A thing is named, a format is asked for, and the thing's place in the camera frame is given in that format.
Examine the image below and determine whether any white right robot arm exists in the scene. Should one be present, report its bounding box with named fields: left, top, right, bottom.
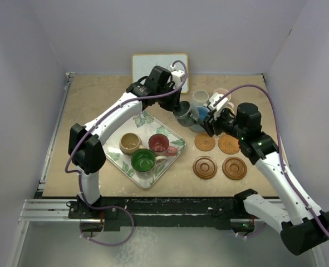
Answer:
left=203, top=103, right=329, bottom=255

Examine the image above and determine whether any small whiteboard with stand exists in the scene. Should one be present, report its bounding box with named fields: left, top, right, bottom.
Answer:
left=132, top=53, right=188, bottom=82

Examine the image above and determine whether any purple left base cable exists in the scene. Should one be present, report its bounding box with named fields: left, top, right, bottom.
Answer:
left=79, top=205, right=137, bottom=247

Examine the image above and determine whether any light blue ceramic cup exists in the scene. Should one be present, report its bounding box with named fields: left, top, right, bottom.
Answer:
left=189, top=106, right=210, bottom=132

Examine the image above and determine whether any green ceramic cup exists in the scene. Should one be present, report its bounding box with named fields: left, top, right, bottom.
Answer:
left=131, top=149, right=168, bottom=172

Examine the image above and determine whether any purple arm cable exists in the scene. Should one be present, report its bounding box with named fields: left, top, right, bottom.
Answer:
left=213, top=85, right=329, bottom=250
left=64, top=60, right=188, bottom=209

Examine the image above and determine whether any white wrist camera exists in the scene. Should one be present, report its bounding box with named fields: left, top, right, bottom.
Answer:
left=207, top=93, right=229, bottom=112
left=169, top=65, right=186, bottom=86

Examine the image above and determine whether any pink ceramic cup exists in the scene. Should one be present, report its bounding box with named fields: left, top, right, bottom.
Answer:
left=213, top=88, right=231, bottom=101

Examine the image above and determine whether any brown ringed coaster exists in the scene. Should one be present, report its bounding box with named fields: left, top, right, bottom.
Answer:
left=222, top=157, right=247, bottom=180
left=193, top=156, right=217, bottom=180

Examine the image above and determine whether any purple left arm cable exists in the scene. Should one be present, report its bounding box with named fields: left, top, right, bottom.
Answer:
left=64, top=60, right=188, bottom=209

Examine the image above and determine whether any tan ceramic cup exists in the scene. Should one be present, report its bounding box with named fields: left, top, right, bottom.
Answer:
left=119, top=133, right=146, bottom=156

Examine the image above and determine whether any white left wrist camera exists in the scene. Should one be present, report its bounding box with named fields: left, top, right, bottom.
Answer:
left=169, top=65, right=186, bottom=86

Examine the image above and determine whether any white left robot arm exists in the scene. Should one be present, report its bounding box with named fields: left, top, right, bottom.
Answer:
left=65, top=66, right=188, bottom=218

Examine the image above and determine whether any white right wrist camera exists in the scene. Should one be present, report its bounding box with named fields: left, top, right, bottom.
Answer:
left=207, top=93, right=229, bottom=112

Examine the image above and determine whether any aluminium frame rail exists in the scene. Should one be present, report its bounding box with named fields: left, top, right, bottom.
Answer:
left=21, top=195, right=284, bottom=221

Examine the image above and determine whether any woven bamboo coaster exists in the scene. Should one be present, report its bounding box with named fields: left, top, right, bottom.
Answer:
left=194, top=132, right=215, bottom=151
left=218, top=135, right=240, bottom=155

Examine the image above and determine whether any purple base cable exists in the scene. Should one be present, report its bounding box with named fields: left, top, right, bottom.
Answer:
left=234, top=219, right=267, bottom=240
left=79, top=205, right=137, bottom=247

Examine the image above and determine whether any grey blue ceramic cup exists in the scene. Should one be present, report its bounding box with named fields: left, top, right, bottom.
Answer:
left=173, top=101, right=199, bottom=127

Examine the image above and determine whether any floral serving tray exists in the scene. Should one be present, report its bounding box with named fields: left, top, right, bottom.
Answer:
left=104, top=111, right=186, bottom=188

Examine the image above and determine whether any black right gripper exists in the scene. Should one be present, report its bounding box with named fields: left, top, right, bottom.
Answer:
left=199, top=106, right=245, bottom=140

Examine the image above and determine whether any red ceramic cup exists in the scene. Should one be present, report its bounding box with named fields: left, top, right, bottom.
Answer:
left=148, top=133, right=178, bottom=156

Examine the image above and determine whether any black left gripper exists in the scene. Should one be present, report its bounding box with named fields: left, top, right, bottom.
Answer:
left=156, top=83, right=182, bottom=112

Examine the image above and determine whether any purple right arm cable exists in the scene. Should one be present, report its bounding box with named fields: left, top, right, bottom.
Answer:
left=213, top=85, right=329, bottom=250

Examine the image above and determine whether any white ceramic cup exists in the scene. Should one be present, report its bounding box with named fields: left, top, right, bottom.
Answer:
left=192, top=90, right=209, bottom=106

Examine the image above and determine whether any yellow ceramic cup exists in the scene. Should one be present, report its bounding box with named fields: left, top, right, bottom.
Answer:
left=227, top=102, right=234, bottom=113

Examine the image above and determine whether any black front rail base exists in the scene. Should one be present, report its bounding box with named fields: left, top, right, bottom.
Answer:
left=66, top=197, right=256, bottom=235

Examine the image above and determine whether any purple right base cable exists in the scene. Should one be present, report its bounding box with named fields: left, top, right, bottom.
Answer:
left=234, top=219, right=267, bottom=240

